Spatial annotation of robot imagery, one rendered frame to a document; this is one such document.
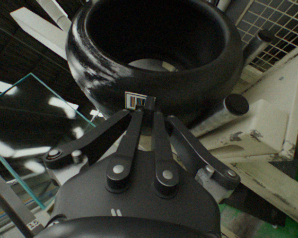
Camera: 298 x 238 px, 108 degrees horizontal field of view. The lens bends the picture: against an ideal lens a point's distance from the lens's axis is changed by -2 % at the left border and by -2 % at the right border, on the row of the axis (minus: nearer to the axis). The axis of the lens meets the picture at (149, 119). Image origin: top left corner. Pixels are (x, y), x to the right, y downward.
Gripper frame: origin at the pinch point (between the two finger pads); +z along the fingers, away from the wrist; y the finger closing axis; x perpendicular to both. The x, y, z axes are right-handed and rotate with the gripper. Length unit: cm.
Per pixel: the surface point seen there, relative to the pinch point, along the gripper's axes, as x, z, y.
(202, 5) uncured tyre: 27.3, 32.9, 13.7
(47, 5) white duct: 46, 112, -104
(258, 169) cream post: -31, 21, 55
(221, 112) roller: 0.1, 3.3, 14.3
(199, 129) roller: -7.7, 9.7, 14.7
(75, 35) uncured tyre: 11.3, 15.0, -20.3
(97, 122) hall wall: -507, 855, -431
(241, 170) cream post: -32, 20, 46
